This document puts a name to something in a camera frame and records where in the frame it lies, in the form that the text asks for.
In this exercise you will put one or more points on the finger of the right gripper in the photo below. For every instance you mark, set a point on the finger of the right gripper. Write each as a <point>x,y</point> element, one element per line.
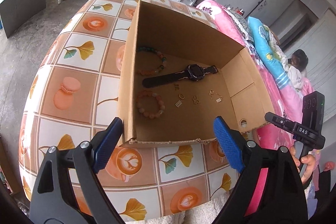
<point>280,122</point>

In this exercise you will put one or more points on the person sitting behind bed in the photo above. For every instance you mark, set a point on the person sitting behind bed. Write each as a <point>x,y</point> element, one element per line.
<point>297,68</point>

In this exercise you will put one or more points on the pink floral quilt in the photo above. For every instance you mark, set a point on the pink floral quilt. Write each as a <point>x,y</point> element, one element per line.
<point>286,102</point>

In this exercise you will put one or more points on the gold clasp charm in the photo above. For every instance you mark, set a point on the gold clasp charm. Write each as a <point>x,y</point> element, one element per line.
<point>195,100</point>

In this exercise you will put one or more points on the blue patterned blanket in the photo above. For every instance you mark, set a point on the blue patterned blanket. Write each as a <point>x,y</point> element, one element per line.
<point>265,53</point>

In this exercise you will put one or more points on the right hand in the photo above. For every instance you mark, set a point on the right hand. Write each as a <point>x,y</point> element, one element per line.
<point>308,160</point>

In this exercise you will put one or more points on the pink strap digital watch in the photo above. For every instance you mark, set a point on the pink strap digital watch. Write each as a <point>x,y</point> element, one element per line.
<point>193,72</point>

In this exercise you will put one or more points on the dark grey cabinet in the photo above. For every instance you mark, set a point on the dark grey cabinet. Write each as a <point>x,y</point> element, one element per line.
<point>16,12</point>

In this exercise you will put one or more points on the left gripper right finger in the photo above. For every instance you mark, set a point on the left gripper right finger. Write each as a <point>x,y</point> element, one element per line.
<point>282,200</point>

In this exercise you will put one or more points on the brown cardboard box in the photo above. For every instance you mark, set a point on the brown cardboard box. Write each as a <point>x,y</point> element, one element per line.
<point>162,41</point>

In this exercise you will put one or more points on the white door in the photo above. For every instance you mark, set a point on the white door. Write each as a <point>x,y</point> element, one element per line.
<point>268,11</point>

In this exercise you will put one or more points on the white wardrobe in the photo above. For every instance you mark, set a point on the white wardrobe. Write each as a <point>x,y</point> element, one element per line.
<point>319,45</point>

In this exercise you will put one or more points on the patterned plastic tablecloth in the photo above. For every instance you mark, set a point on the patterned plastic tablecloth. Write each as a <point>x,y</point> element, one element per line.
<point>75,95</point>

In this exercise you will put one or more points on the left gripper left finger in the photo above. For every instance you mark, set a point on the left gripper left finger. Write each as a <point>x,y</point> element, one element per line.
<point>53,199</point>

